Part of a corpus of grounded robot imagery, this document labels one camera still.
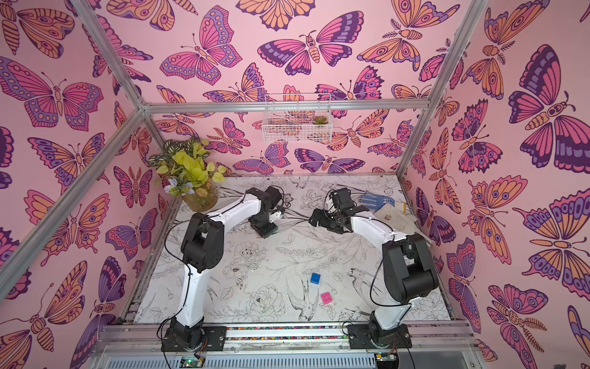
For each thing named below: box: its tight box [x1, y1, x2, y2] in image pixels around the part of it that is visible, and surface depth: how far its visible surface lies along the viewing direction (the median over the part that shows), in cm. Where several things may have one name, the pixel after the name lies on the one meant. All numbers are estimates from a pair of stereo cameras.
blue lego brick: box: [310, 272, 322, 286], surface depth 87 cm
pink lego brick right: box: [321, 292, 333, 305], surface depth 83 cm
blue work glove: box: [358, 191, 396, 211], surface depth 112 cm
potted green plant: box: [147, 137, 227, 213], surface depth 99 cm
